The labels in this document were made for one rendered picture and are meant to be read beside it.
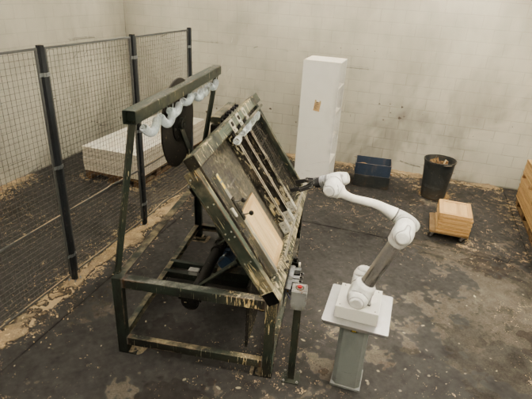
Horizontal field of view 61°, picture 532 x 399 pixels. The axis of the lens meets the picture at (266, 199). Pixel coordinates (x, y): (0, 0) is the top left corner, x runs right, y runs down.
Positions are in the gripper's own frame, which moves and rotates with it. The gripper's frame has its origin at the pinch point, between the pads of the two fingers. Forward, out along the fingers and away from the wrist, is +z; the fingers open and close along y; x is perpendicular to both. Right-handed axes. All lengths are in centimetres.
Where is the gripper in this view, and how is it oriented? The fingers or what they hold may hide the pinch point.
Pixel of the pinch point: (294, 185)
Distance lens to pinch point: 332.5
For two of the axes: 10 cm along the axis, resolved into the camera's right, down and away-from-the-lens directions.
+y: -3.3, 4.6, -8.3
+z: -9.0, 1.3, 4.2
